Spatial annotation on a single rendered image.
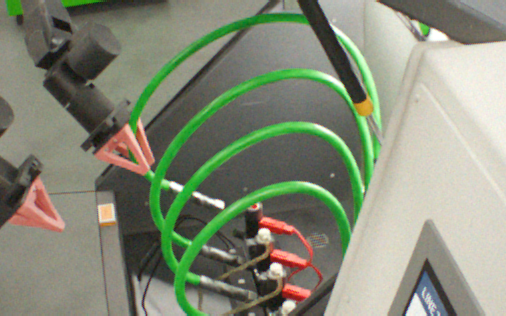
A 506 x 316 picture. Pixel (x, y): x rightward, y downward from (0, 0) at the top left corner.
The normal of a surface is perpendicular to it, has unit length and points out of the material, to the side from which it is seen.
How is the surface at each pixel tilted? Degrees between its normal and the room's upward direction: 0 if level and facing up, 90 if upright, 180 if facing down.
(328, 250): 0
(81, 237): 0
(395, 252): 76
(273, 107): 90
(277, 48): 90
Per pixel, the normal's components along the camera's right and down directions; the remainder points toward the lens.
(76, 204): -0.04, -0.82
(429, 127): -0.96, -0.05
